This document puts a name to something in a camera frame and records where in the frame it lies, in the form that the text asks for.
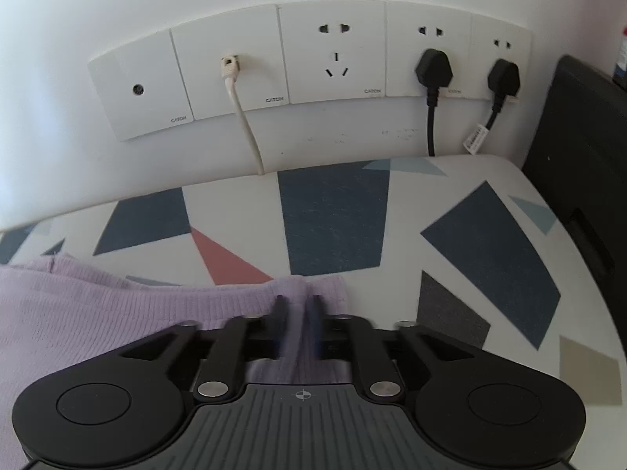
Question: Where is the white power socket plate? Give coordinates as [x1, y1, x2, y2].
[384, 1, 475, 99]
[278, 0, 389, 105]
[469, 14, 534, 103]

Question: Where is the amber glass bottle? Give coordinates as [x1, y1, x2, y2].
[612, 29, 627, 84]

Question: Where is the lilac pajama top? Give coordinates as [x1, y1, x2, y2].
[0, 252, 351, 470]

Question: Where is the black cabinet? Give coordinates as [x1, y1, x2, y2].
[522, 55, 627, 314]

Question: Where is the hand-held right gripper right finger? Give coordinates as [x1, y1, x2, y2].
[306, 295, 497, 399]

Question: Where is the white aerial socket plate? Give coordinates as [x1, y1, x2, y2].
[88, 29, 194, 142]

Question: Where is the white network socket plate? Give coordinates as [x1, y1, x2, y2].
[170, 5, 291, 121]

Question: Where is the white network cable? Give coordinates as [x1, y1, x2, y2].
[219, 55, 265, 176]

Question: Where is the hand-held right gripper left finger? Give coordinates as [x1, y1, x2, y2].
[118, 295, 291, 405]

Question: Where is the black tagged power plug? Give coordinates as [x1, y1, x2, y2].
[463, 59, 520, 154]

